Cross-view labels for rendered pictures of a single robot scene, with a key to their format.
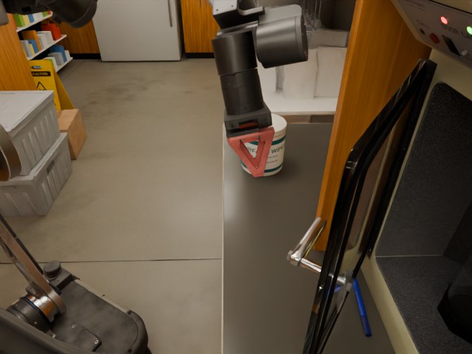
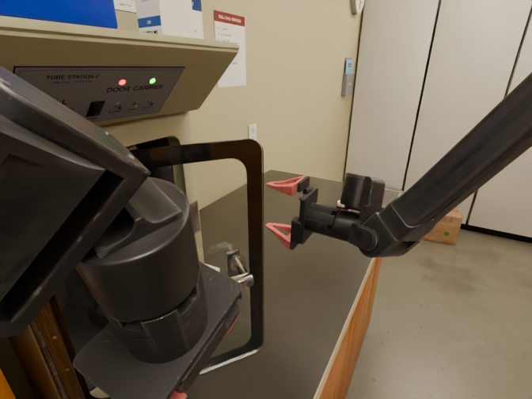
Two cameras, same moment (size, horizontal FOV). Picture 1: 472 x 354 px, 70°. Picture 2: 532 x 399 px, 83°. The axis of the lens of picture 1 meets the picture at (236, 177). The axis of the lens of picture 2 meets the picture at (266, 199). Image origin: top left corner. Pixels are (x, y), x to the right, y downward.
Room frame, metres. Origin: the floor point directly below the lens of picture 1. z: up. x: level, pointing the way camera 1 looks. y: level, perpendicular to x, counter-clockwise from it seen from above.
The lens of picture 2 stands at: (0.56, 0.13, 1.48)
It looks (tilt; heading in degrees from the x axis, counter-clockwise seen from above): 24 degrees down; 211
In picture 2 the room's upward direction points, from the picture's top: straight up
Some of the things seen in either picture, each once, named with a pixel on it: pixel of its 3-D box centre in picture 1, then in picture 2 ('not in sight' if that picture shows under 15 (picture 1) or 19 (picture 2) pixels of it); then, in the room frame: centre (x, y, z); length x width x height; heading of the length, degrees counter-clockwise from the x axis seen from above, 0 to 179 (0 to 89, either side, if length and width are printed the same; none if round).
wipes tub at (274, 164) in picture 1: (263, 144); not in sight; (0.88, -0.08, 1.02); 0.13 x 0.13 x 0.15
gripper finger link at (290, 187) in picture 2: not in sight; (286, 194); (0.06, -0.13, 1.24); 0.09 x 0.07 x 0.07; 91
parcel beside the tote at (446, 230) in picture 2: not in sight; (432, 220); (-2.43, 0.17, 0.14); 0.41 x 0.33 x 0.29; 98
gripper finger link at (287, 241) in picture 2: not in sight; (286, 224); (0.06, -0.13, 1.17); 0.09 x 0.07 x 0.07; 91
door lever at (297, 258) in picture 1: (319, 246); (220, 279); (0.30, -0.11, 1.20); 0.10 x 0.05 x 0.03; 146
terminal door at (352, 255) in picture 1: (359, 228); (165, 286); (0.34, -0.17, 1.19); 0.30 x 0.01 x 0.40; 146
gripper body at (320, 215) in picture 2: not in sight; (319, 218); (0.06, -0.06, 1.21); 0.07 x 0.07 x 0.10; 1
